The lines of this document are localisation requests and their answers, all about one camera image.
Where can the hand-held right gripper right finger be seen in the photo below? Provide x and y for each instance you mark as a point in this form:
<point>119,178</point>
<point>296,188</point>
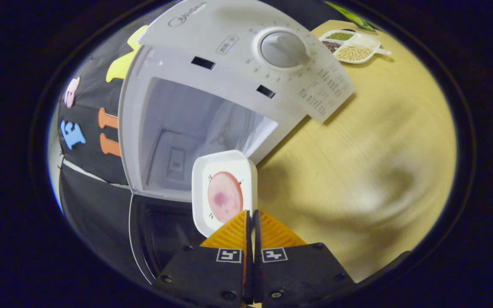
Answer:
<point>298,273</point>

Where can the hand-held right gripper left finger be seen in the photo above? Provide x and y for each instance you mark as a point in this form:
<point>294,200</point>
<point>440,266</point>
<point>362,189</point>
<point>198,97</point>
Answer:
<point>203,276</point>

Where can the white plate with pink ham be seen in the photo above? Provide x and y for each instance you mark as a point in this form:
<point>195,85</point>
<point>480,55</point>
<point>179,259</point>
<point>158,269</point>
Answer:
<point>223,196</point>

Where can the white microwave oven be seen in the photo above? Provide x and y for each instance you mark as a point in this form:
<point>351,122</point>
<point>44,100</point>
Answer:
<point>212,72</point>

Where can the black backdrop cloth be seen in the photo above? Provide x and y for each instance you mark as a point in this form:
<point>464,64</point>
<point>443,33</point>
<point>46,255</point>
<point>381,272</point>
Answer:
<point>88,98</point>

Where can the white divided dish with beans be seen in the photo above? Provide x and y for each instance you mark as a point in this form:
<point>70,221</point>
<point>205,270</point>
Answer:
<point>353,52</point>

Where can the green drink bottle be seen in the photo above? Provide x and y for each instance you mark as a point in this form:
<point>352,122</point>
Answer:
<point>353,18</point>

